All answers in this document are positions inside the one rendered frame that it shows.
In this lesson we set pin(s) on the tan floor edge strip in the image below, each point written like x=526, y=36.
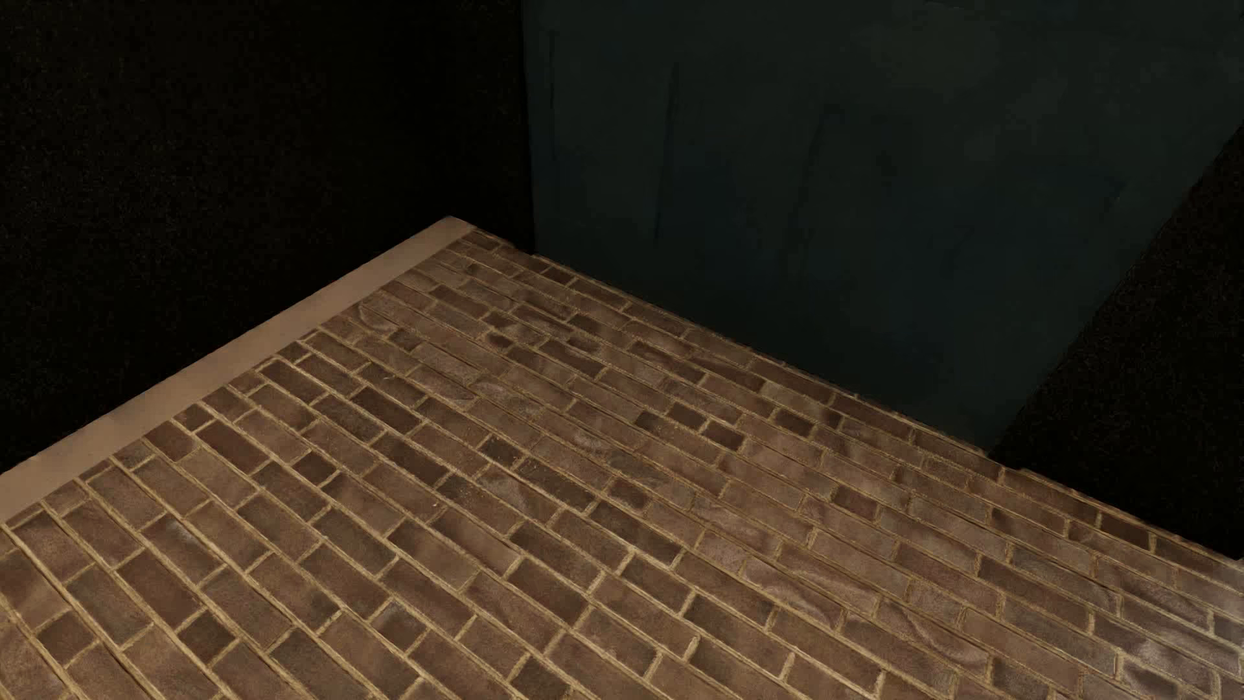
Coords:
x=233, y=358

